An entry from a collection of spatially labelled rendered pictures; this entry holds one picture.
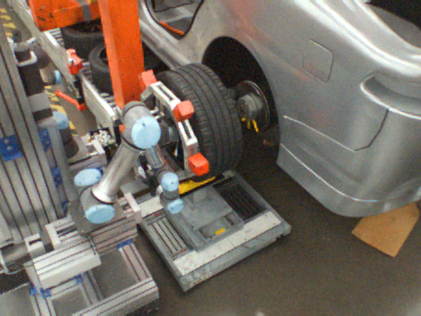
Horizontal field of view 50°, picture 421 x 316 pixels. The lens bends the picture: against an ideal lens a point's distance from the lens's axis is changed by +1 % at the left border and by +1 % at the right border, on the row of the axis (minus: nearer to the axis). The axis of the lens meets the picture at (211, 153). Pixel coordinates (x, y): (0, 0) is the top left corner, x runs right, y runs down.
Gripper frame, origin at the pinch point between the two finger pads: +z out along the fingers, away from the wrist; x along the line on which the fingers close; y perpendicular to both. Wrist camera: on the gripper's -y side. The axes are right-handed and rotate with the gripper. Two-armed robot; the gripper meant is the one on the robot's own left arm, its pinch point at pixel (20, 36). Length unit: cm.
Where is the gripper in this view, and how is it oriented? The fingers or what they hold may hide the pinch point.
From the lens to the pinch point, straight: 287.1
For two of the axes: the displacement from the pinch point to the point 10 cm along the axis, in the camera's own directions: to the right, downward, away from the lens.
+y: -1.3, 7.7, 6.2
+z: -2.8, -6.3, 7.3
